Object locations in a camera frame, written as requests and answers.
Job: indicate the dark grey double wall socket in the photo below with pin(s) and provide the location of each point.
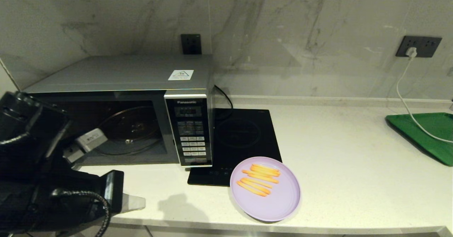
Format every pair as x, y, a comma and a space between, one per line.
428, 47

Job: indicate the orange carrot stick middle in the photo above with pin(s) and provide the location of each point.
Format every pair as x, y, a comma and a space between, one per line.
255, 186

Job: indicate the green plastic tray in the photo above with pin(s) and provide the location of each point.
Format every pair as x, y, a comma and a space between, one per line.
435, 123

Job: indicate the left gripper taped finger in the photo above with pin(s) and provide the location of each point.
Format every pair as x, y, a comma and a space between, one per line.
132, 199
132, 206

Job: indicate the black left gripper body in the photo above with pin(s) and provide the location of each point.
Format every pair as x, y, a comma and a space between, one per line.
88, 201

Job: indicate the white warning sticker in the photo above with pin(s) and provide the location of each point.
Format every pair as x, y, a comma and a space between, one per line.
181, 74

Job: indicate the silver Panasonic microwave oven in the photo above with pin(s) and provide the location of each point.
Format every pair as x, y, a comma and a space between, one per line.
124, 74

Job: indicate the black wall socket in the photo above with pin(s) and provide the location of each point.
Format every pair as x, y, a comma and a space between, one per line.
191, 45

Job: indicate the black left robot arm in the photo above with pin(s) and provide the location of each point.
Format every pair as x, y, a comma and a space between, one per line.
21, 159

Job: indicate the white power plug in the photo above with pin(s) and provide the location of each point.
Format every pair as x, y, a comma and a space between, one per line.
411, 53

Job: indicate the purple round plate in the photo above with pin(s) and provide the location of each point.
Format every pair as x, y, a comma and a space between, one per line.
279, 201

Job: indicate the black induction cooktop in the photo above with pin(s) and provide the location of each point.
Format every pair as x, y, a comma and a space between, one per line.
244, 134

